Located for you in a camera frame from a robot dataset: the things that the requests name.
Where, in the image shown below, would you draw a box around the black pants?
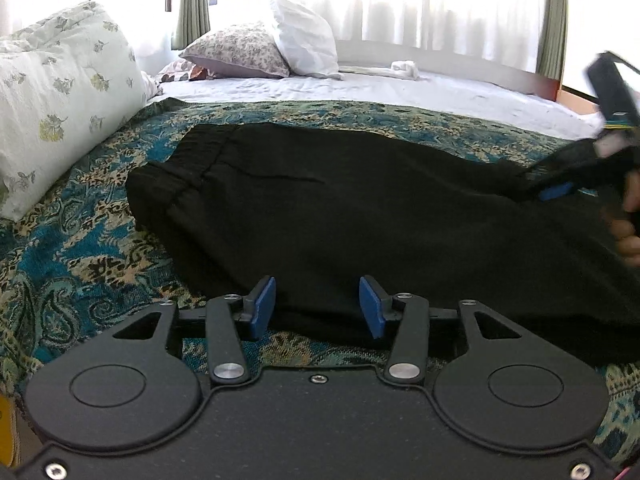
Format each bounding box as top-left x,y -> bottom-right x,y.
126,124 -> 639,366

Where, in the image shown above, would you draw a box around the person right hand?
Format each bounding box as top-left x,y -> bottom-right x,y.
603,170 -> 640,268

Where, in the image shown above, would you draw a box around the green curtain right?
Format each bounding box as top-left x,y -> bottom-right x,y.
536,0 -> 568,81

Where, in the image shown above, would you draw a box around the green curtain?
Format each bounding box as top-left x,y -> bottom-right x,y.
171,0 -> 210,50
536,0 -> 568,81

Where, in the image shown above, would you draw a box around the teal paisley bedspread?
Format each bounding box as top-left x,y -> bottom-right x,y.
0,97 -> 640,468

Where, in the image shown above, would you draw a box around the small white rolled cloth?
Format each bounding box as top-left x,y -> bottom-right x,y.
390,61 -> 420,80

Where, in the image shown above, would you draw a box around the white bed sheet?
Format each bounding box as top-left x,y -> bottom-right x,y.
142,73 -> 604,140

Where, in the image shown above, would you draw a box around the white blue patterned cloth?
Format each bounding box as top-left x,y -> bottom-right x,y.
141,58 -> 216,100

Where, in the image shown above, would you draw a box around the floral purple pillow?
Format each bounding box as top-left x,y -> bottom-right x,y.
179,25 -> 291,78

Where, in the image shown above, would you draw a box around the large white floral pillow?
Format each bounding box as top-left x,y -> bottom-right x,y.
1,1 -> 152,221

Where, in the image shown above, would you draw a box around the green curtain left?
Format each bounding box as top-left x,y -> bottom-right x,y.
171,0 -> 210,50

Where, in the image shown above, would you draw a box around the wooden bed frame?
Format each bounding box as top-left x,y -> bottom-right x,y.
335,40 -> 598,115

